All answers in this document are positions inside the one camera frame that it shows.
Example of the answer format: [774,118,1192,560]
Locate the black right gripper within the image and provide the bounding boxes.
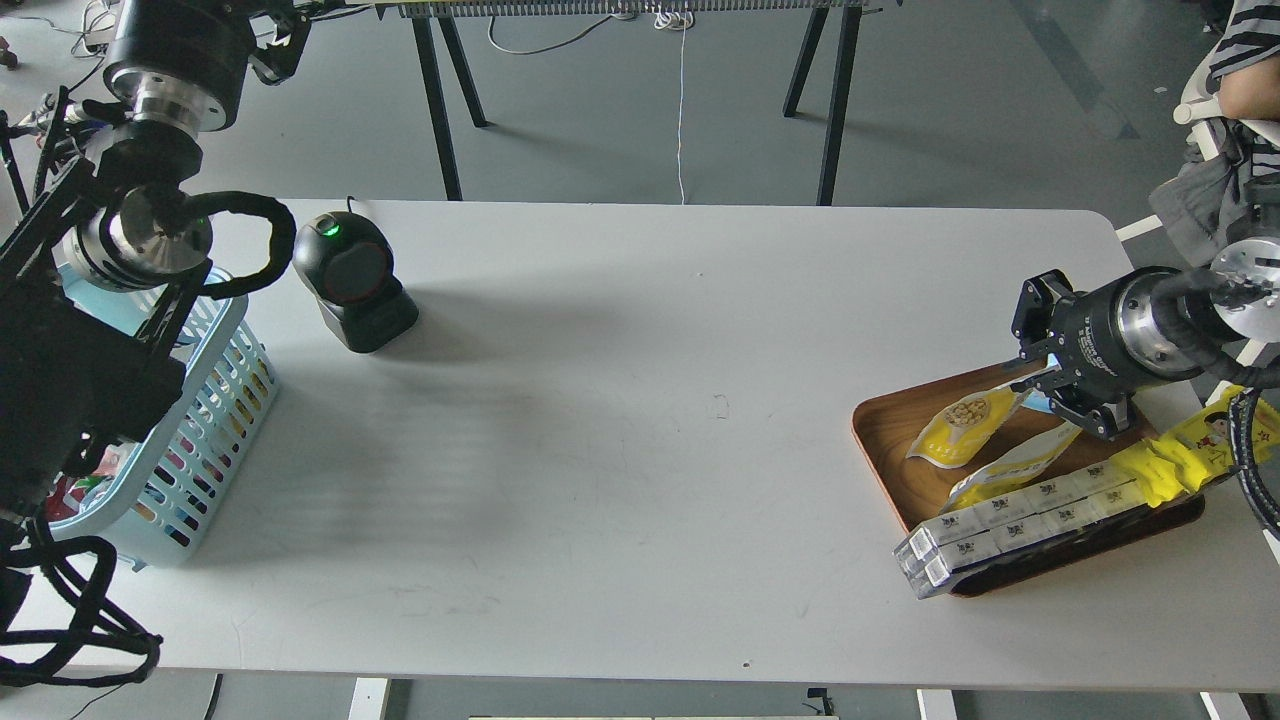
[1010,270,1161,441]

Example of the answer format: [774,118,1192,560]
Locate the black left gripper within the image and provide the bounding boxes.
[102,1,312,131]

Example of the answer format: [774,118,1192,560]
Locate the yellow chickpea snack pouch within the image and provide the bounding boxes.
[906,383,1030,469]

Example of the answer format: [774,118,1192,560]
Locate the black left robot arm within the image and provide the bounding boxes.
[1,1,311,688]

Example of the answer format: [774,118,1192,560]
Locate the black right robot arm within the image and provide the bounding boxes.
[1011,234,1277,533]

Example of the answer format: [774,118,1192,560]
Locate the blue snack packet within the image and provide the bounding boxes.
[1021,388,1053,415]

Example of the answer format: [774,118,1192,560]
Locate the yellow white snack pouch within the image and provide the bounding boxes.
[940,421,1082,514]

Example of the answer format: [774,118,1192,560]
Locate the yellow cartoon snack bag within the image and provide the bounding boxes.
[1106,386,1242,509]

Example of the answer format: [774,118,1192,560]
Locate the white boxed snack pack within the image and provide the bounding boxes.
[893,461,1147,600]

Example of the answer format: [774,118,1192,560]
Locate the light blue plastic basket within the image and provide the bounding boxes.
[49,297,278,570]

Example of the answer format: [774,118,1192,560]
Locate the snack packet in basket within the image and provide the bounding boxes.
[44,445,134,523]

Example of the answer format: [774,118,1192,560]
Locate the brown wooden tray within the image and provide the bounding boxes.
[851,364,1206,597]

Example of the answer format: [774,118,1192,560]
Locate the seated person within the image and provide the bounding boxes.
[1149,1,1277,266]

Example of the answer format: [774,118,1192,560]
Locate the black barcode scanner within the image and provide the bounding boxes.
[292,210,420,354]

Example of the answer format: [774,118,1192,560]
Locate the black table trestle legs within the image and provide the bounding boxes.
[346,0,886,208]

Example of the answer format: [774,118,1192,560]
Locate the floor cables and adapter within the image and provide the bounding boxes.
[0,0,125,61]

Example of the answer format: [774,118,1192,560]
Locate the white hanging cable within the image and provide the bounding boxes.
[654,8,698,206]

